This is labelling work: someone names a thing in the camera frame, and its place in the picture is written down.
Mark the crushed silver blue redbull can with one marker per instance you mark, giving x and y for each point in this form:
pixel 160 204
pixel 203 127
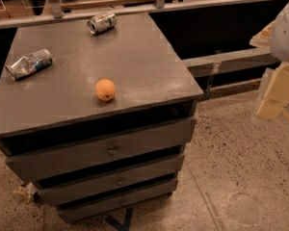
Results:
pixel 29 64

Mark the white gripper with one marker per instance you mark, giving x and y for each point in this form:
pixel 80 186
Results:
pixel 286 36

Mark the orange fruit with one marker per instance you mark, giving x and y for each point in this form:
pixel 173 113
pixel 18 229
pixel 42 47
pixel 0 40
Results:
pixel 105 90

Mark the grey drawer cabinet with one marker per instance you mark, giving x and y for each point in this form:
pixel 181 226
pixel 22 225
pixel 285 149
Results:
pixel 58 107

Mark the middle grey drawer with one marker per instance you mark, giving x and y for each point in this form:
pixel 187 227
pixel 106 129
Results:
pixel 63 194

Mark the grey drawer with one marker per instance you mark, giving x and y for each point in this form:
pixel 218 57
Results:
pixel 49 163
pixel 63 194
pixel 117 201

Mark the top grey drawer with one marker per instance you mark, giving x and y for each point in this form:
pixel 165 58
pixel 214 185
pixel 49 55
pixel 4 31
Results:
pixel 49 163

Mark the crumpled paper scrap on floor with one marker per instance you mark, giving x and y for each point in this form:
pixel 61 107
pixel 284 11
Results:
pixel 28 191

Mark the bottom grey drawer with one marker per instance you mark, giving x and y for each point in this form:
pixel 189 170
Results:
pixel 117 201

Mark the grey metal railing frame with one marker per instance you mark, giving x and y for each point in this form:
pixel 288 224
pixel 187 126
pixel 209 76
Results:
pixel 194 28

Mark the silver green soda can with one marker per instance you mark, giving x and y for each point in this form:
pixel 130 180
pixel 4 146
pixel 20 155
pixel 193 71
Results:
pixel 101 23

